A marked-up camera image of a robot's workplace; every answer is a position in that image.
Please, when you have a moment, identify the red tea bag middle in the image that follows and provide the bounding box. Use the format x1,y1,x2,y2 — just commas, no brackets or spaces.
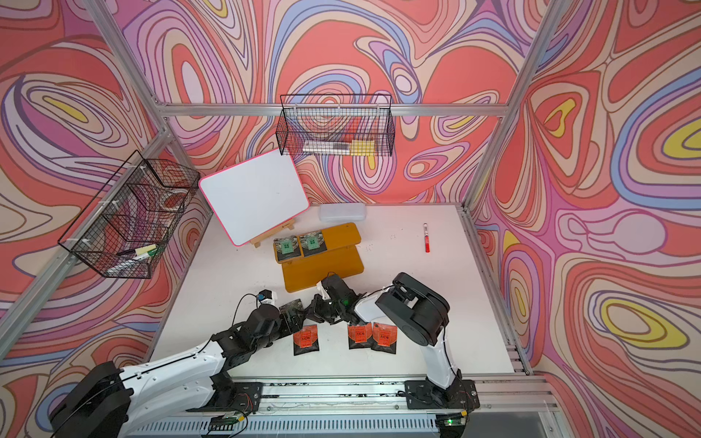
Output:
347,323,374,350

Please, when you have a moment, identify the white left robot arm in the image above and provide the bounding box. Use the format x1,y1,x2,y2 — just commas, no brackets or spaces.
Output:
49,304,284,437

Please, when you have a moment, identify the green tea bag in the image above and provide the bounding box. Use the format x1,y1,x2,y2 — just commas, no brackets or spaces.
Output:
299,231,328,257
273,235,302,264
279,299,305,338

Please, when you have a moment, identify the red tea bag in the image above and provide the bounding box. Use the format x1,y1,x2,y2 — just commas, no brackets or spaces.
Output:
372,323,398,354
347,323,374,350
293,325,319,356

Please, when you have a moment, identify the yellow sticky notes block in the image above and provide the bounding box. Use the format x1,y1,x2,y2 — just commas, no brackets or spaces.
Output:
349,140,376,156

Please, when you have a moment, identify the black wire basket left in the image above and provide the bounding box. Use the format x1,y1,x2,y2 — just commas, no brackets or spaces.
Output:
58,151,200,279

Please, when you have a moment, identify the green marker in basket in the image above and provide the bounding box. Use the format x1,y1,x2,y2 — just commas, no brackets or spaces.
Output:
117,244,159,260

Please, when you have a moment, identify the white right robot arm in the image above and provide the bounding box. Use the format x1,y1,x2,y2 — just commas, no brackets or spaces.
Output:
304,272,469,409

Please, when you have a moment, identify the black wire basket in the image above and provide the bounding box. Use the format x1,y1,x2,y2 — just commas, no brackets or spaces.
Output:
58,151,200,279
276,92,395,157

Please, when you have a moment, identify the yellow wooden two-tier shelf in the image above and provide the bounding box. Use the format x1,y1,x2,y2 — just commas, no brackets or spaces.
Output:
278,223,364,293

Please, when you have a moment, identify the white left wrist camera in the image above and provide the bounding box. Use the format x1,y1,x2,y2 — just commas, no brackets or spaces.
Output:
257,289,277,307

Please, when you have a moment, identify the red tea bag right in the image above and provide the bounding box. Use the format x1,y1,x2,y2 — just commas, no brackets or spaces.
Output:
372,323,398,354

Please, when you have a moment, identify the white plastic pencil case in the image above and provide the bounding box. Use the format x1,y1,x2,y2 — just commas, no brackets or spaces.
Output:
319,203,367,223

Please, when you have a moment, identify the red tea bag left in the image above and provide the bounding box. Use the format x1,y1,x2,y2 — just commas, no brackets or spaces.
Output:
293,325,319,356

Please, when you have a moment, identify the pink framed whiteboard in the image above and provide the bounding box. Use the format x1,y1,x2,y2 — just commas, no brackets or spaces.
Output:
199,151,310,246

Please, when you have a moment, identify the black wire basket back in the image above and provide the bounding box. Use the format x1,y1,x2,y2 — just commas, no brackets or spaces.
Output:
276,92,395,157

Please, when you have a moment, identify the wooden whiteboard easel stand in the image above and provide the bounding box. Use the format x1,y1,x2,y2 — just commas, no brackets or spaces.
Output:
250,218,296,248

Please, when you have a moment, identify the red marker pen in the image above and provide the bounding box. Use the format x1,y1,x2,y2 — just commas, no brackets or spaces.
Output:
423,223,431,254

